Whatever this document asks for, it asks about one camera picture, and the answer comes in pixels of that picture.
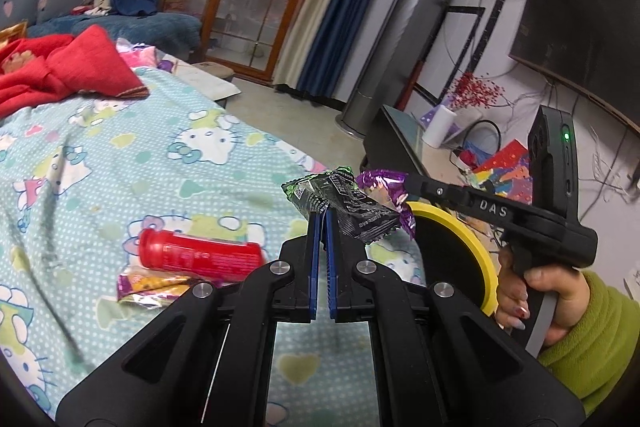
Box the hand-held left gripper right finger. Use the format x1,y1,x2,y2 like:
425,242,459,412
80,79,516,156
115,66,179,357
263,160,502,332
325,209,586,427

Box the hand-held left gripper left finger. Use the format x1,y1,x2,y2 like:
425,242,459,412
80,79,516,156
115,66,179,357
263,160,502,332
55,209,323,427

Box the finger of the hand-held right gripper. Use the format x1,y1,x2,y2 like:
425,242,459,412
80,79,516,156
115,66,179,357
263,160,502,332
405,172,476,210

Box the black and green wrapper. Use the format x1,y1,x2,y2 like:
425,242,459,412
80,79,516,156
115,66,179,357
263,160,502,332
281,166,401,244

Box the yellow rimmed black bowl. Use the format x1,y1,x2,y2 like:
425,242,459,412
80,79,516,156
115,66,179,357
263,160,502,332
405,202,501,313

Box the person's right forearm green sleeve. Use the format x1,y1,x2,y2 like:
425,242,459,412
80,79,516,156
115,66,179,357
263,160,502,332
537,272,640,418

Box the person's right hand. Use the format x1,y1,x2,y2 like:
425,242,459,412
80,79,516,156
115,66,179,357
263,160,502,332
495,247,593,348

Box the pile of colourful papers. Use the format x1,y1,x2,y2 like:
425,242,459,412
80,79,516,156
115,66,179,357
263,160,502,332
472,142,531,202

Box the white paper roll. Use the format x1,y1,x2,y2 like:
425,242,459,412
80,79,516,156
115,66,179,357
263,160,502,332
422,104,458,150

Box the low television cabinet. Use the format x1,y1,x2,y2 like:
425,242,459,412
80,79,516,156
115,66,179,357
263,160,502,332
362,104,501,208

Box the red flower branches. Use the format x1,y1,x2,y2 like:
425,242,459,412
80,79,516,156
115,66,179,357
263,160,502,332
450,72,506,110

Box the red cylindrical can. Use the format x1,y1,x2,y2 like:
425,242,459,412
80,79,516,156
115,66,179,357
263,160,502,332
137,229,266,282

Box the black flat television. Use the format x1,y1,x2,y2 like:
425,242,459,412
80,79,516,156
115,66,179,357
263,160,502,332
507,0,640,132

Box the yellow and orange wrapper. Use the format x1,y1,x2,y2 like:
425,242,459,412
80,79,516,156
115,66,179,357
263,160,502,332
117,271,201,310

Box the grey tower air conditioner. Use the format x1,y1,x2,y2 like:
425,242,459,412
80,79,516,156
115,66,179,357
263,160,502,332
335,0,463,140

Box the teal cartoon printed blanket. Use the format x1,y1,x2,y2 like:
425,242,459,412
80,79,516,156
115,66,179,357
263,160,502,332
0,42,426,423

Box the small beige stool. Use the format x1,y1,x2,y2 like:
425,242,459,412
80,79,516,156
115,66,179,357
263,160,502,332
192,62,236,82

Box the pink cloth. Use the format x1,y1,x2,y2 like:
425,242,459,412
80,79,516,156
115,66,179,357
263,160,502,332
117,39,160,68

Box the red cloth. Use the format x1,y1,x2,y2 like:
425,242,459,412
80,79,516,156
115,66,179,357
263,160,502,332
0,27,151,118

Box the black cable loop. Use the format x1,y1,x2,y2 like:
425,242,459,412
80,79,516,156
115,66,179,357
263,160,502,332
462,121,502,158

